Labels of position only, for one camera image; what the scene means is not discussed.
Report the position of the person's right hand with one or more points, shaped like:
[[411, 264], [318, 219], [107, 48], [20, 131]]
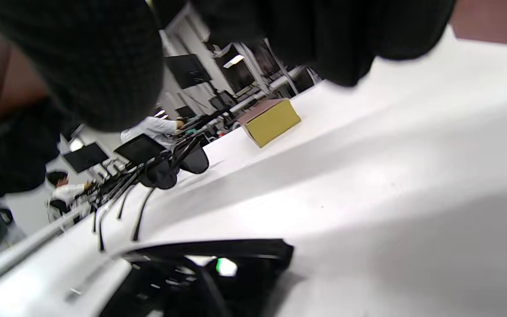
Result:
[[103, 57]]

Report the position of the black monitor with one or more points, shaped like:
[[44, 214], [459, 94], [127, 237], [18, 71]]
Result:
[[85, 157], [141, 149], [188, 70]]

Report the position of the brown sliding storage box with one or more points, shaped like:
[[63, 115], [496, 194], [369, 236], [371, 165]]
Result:
[[273, 123], [500, 22]]

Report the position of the black sunglasses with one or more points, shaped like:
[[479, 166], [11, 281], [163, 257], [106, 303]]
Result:
[[235, 251], [160, 171], [195, 160]]

